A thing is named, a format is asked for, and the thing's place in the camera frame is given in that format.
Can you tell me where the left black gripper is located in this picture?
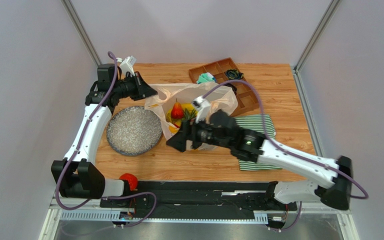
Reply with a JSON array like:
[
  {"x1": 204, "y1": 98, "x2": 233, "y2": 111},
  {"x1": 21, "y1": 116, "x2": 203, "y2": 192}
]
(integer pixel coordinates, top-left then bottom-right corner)
[{"x1": 112, "y1": 71, "x2": 157, "y2": 102}]

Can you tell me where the yellow banana bunch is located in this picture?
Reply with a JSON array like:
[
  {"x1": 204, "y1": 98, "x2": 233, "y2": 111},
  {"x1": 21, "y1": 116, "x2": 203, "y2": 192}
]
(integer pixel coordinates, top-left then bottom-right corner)
[{"x1": 165, "y1": 103, "x2": 195, "y2": 134}]

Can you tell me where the small pineapple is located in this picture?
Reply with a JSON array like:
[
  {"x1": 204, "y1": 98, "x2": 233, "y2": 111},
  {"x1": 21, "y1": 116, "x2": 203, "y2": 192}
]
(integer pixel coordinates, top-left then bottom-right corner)
[{"x1": 182, "y1": 108, "x2": 197, "y2": 121}]

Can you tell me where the small red orange fruit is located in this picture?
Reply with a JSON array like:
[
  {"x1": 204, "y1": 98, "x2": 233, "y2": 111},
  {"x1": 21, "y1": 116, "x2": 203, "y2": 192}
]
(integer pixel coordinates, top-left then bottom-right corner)
[{"x1": 170, "y1": 101, "x2": 185, "y2": 120}]

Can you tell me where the red orange peach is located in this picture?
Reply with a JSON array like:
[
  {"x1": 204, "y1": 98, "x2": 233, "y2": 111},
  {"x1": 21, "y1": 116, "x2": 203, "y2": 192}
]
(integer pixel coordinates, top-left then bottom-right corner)
[{"x1": 119, "y1": 173, "x2": 139, "y2": 191}]

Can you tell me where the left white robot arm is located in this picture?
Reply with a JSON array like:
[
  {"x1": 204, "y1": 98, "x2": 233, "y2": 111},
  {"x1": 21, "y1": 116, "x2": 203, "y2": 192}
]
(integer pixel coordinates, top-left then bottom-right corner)
[{"x1": 51, "y1": 63, "x2": 157, "y2": 199}]

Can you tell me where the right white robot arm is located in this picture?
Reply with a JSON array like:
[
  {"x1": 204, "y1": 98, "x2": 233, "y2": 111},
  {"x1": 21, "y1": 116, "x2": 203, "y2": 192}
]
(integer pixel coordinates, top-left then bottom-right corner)
[{"x1": 166, "y1": 110, "x2": 353, "y2": 210}]

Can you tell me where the grey fruit plate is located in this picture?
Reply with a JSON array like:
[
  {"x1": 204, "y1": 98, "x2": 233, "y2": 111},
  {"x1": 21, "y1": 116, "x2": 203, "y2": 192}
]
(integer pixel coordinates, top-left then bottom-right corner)
[{"x1": 106, "y1": 106, "x2": 163, "y2": 156}]

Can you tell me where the mint green sock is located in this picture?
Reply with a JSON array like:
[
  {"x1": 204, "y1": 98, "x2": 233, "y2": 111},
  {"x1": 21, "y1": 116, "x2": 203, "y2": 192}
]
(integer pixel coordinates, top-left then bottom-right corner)
[{"x1": 196, "y1": 72, "x2": 216, "y2": 84}]

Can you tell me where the brown compartment tray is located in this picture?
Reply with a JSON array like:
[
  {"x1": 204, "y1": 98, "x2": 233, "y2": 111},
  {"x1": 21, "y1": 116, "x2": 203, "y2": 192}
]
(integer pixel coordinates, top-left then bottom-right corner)
[{"x1": 188, "y1": 57, "x2": 259, "y2": 117}]

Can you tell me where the black yellow sock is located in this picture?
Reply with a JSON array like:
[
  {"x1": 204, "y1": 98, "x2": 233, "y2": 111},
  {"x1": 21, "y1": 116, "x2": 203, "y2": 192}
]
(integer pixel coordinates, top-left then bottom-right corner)
[{"x1": 224, "y1": 68, "x2": 244, "y2": 80}]

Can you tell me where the green striped cloth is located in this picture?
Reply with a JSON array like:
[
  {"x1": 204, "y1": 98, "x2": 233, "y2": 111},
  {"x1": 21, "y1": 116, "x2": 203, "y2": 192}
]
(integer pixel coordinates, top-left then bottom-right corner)
[{"x1": 234, "y1": 114, "x2": 282, "y2": 171}]

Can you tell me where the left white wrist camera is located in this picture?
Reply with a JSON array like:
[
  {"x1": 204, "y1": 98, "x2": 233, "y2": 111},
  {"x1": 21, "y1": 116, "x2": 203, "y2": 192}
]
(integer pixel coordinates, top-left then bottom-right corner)
[{"x1": 116, "y1": 55, "x2": 137, "y2": 77}]

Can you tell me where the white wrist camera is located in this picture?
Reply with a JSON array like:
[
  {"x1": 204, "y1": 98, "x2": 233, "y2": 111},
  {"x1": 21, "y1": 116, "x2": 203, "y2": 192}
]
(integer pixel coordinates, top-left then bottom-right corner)
[
  {"x1": 191, "y1": 96, "x2": 211, "y2": 123},
  {"x1": 116, "y1": 55, "x2": 137, "y2": 77}
]

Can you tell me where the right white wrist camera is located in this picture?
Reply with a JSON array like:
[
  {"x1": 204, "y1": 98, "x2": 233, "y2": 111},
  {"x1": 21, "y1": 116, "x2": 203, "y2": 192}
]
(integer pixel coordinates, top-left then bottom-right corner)
[{"x1": 191, "y1": 96, "x2": 211, "y2": 123}]

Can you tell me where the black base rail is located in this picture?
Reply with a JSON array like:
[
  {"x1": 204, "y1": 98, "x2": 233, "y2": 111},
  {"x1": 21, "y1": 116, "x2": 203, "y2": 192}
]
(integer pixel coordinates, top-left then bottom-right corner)
[{"x1": 68, "y1": 179, "x2": 333, "y2": 226}]

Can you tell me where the left aluminium frame post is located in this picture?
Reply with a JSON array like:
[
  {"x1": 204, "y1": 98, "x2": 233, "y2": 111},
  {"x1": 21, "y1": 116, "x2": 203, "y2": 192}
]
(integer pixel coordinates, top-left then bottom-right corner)
[{"x1": 61, "y1": 0, "x2": 103, "y2": 66}]

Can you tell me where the aluminium frame post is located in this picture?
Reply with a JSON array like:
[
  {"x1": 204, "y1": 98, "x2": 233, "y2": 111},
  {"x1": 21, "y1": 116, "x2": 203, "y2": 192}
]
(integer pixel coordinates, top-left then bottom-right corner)
[
  {"x1": 61, "y1": 0, "x2": 103, "y2": 66},
  {"x1": 294, "y1": 0, "x2": 342, "y2": 73}
]

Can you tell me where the right aluminium frame post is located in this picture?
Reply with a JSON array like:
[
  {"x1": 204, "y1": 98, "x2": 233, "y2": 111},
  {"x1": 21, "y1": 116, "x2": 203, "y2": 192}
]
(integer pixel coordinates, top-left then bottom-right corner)
[{"x1": 294, "y1": 0, "x2": 342, "y2": 73}]

